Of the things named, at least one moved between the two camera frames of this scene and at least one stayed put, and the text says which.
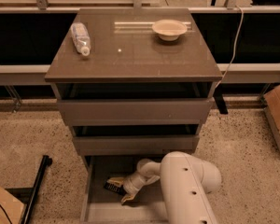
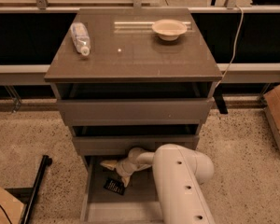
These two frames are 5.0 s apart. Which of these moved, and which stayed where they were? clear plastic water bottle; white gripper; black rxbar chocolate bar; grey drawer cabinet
Moved: white gripper
Stayed: grey drawer cabinet; black rxbar chocolate bar; clear plastic water bottle
